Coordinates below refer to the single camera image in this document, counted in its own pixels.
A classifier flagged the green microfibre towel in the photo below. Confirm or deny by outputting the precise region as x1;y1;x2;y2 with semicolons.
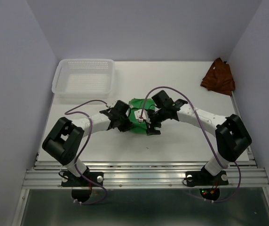
128;98;155;135

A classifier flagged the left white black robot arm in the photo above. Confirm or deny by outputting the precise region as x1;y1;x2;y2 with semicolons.
42;100;133;186

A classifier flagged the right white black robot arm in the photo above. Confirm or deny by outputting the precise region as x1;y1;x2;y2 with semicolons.
137;90;252;184

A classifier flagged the white perforated plastic basket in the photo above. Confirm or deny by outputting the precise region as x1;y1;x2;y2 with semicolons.
51;59;115;98

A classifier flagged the brown microfibre towel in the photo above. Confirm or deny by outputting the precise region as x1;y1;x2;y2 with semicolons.
200;58;236;97

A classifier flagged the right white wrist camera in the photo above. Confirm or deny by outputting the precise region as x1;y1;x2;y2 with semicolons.
134;109;150;123

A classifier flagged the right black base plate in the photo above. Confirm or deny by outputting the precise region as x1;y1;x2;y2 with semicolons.
182;170;229;187

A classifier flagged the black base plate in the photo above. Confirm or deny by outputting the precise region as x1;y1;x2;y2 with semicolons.
58;170;104;188
182;170;229;187

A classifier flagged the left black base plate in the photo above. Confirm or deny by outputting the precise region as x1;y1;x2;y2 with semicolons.
58;170;104;188

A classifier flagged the aluminium mounting rail frame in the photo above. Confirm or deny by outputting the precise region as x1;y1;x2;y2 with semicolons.
12;94;269;226

